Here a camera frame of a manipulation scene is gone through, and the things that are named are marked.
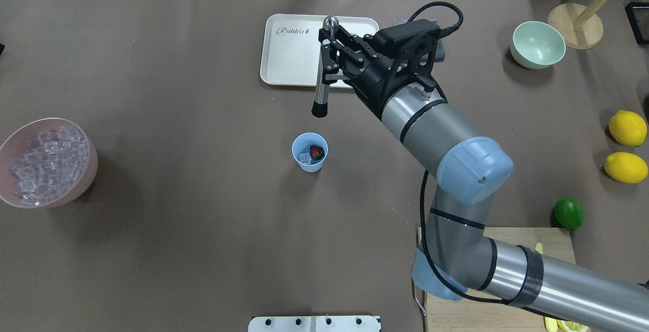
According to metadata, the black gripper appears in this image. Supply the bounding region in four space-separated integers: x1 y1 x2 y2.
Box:
318 26 441 120

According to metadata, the steel muddler black tip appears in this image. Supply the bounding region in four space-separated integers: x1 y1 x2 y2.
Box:
311 16 339 119

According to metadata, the red strawberry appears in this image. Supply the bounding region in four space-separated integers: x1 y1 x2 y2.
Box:
309 145 326 163

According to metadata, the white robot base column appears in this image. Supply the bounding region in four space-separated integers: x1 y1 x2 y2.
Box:
247 315 382 331

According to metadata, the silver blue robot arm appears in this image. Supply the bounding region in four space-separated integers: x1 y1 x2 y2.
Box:
318 16 648 331

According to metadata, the light blue cup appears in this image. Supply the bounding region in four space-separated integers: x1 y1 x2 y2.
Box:
291 132 329 173

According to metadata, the pile of ice cubes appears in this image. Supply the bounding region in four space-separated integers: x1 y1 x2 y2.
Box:
7 126 90 207

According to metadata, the cream rabbit tray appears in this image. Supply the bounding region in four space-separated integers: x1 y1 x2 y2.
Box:
260 14 380 90

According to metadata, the grey folded cloth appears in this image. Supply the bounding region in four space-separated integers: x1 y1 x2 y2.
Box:
394 19 446 65

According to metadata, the mint green bowl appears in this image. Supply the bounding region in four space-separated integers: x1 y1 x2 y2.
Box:
510 21 566 69

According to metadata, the wooden mug tree stand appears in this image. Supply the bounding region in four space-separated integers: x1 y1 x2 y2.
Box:
547 0 649 50

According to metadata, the green lime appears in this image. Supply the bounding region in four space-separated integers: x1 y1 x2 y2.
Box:
553 197 586 231

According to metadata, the wooden cutting board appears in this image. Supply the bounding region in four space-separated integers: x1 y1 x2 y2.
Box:
413 227 575 331

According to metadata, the yellow lemon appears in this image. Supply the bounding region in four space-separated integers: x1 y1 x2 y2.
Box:
608 110 647 147
603 152 647 184

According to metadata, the dark brown tray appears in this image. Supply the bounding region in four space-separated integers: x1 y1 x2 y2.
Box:
624 2 648 44

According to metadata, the pink bowl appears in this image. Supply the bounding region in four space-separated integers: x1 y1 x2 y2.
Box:
2 118 99 209

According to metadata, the yellow plastic knife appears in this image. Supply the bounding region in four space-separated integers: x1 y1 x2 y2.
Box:
535 243 559 332

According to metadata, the upper lemon half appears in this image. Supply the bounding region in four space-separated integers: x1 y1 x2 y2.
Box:
557 320 589 332

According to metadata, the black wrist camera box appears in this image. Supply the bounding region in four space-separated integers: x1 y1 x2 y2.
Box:
371 19 441 52

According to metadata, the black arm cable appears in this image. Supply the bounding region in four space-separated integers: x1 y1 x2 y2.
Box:
407 2 563 320

